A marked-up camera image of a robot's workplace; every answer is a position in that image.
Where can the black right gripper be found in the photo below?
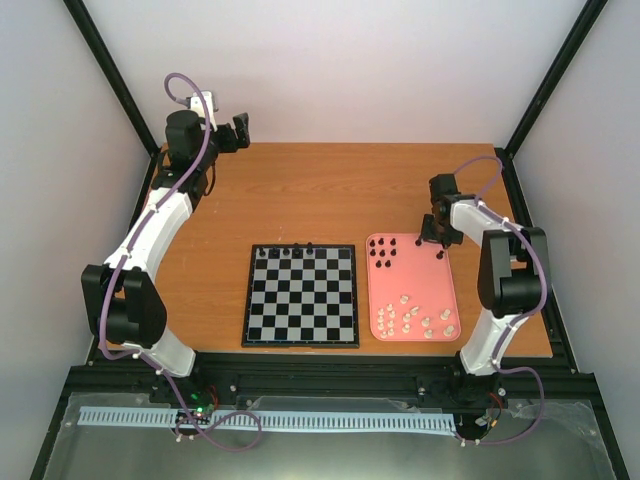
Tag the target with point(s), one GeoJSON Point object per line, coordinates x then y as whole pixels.
{"type": "Point", "coordinates": [427, 235]}

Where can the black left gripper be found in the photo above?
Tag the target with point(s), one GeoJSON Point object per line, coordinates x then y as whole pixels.
{"type": "Point", "coordinates": [242, 129]}

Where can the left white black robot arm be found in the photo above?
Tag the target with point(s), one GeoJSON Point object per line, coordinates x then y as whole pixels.
{"type": "Point", "coordinates": [123, 305]}

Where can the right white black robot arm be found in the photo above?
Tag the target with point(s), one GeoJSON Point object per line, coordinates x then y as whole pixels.
{"type": "Point", "coordinates": [513, 278]}

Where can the black white chess board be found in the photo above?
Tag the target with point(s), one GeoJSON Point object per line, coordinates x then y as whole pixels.
{"type": "Point", "coordinates": [302, 302]}

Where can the pink plastic tray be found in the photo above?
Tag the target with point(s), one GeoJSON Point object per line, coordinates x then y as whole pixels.
{"type": "Point", "coordinates": [415, 272]}

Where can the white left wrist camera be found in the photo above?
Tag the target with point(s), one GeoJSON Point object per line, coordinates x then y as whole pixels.
{"type": "Point", "coordinates": [205, 106]}

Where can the left black frame post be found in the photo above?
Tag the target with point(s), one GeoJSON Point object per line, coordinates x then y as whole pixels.
{"type": "Point", "coordinates": [96, 44]}

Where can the black frame post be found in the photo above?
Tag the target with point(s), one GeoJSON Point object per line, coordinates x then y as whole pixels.
{"type": "Point", "coordinates": [96, 44]}
{"type": "Point", "coordinates": [572, 43]}

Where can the black aluminium frame base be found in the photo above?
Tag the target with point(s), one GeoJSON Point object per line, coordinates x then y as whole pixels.
{"type": "Point", "coordinates": [234, 379]}

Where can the right black frame post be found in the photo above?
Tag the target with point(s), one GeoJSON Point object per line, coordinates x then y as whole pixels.
{"type": "Point", "coordinates": [572, 43]}

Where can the light blue slotted cable duct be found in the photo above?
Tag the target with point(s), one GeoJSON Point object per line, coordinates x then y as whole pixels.
{"type": "Point", "coordinates": [272, 421]}

